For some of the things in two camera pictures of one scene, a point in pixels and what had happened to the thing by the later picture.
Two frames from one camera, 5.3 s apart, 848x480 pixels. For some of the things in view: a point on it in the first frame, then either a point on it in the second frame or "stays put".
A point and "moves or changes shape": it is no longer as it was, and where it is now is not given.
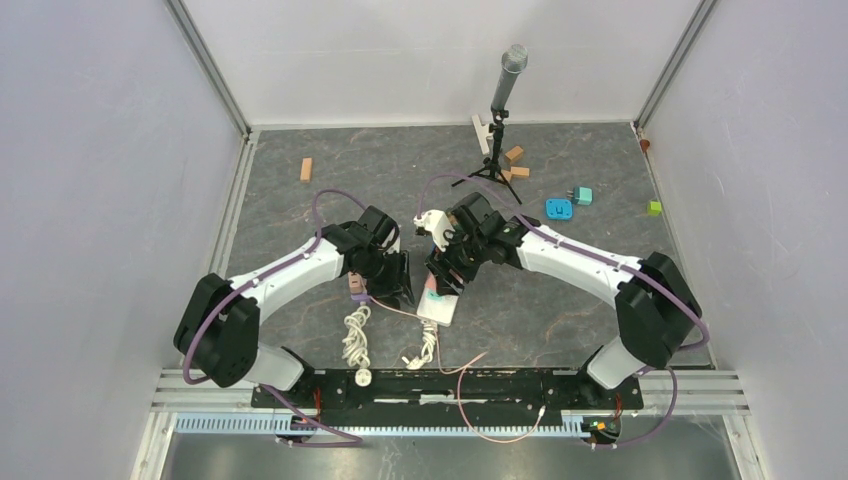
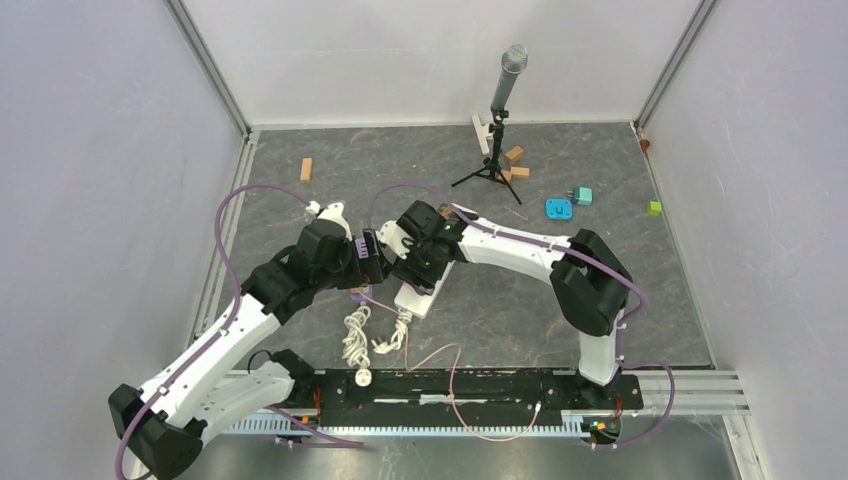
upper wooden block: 513,153 stays put
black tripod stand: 492,170 stays put
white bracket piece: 483,133 stays put
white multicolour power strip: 437,308 moves or changes shape
